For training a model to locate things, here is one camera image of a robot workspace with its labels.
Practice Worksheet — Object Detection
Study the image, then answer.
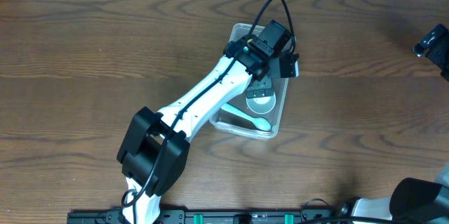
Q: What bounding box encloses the grey cup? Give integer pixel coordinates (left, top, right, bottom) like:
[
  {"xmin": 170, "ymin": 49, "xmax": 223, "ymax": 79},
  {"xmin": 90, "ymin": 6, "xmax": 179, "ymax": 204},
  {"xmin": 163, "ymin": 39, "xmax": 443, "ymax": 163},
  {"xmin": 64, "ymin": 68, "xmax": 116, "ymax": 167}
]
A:
[{"xmin": 246, "ymin": 94, "xmax": 276, "ymax": 114}]

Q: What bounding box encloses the clear plastic container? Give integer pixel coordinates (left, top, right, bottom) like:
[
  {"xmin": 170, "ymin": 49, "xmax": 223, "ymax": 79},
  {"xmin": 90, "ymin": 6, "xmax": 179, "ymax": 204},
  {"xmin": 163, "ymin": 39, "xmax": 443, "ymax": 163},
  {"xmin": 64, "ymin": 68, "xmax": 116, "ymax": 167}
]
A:
[{"xmin": 209, "ymin": 22, "xmax": 297, "ymax": 141}]

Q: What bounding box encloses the mint green spoon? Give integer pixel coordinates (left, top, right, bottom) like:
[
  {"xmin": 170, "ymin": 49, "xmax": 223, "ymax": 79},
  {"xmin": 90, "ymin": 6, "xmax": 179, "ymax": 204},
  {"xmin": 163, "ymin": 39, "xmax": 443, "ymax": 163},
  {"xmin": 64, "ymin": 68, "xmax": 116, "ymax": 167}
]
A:
[{"xmin": 221, "ymin": 103, "xmax": 272, "ymax": 131}]

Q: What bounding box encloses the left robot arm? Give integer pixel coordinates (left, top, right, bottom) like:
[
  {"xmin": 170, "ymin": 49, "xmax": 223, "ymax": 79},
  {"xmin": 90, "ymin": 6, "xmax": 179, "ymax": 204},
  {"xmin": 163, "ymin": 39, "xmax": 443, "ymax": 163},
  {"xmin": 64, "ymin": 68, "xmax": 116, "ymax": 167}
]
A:
[{"xmin": 117, "ymin": 35, "xmax": 298, "ymax": 223}]

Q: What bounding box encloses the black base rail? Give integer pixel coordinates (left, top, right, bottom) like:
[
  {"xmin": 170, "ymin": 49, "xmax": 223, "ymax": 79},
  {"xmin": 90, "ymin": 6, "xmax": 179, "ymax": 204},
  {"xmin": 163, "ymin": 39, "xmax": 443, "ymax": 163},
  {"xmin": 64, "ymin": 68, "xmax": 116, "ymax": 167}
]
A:
[{"xmin": 67, "ymin": 198, "xmax": 354, "ymax": 224}]

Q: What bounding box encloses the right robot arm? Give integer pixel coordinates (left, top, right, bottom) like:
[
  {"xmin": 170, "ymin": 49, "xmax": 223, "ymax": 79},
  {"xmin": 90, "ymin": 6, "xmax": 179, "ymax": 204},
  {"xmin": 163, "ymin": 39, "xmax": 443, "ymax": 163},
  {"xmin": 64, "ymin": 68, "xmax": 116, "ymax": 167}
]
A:
[{"xmin": 336, "ymin": 24, "xmax": 448, "ymax": 224}]

